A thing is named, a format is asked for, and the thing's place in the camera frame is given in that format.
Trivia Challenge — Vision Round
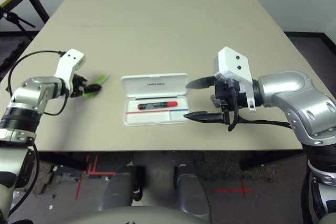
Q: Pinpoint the green highlighter marker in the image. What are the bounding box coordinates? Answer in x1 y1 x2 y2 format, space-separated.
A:
83 73 110 99

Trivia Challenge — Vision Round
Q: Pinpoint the white plastic pencil case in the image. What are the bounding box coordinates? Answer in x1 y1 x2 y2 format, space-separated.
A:
120 72 190 127

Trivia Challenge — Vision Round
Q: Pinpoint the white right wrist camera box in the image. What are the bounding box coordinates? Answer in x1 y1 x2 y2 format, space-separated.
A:
213 46 257 113

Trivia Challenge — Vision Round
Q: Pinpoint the black foam mat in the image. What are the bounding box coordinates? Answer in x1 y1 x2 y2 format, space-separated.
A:
0 37 27 75

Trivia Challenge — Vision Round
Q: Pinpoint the black tripod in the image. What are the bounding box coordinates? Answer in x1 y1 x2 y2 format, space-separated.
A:
0 6 36 41

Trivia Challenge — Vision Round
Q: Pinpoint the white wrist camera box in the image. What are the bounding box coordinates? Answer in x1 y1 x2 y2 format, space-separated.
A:
54 48 87 92
213 46 257 113

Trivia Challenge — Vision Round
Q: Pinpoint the red and black marker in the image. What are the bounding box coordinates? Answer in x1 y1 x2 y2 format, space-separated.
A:
137 100 178 111

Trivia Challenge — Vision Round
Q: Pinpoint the grey robot torso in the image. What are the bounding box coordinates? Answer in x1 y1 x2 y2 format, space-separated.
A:
78 207 211 224

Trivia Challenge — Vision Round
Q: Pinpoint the short black left gripper cable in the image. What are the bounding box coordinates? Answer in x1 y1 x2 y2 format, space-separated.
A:
43 90 69 116

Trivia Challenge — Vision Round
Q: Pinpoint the grey robot leg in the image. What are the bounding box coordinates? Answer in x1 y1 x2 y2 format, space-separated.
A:
174 164 212 217
99 165 145 211

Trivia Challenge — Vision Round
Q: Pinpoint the black left camera cable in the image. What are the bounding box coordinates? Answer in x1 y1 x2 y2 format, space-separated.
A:
7 50 66 93

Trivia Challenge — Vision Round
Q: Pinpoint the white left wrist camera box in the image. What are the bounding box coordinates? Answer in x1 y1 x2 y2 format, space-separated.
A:
54 48 87 92

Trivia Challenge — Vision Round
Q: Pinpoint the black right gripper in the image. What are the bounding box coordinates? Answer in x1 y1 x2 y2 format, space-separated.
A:
183 76 247 125

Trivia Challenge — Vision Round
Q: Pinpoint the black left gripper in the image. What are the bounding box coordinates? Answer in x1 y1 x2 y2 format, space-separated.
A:
70 74 102 99

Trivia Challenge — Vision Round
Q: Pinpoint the grey left robot leg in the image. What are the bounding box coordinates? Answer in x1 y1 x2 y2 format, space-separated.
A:
99 165 145 211

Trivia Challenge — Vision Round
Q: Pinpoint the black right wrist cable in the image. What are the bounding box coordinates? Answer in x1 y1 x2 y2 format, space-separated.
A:
227 87 293 132

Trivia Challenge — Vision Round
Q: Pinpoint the grey right robot leg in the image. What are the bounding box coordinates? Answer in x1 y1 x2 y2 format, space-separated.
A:
174 164 212 217

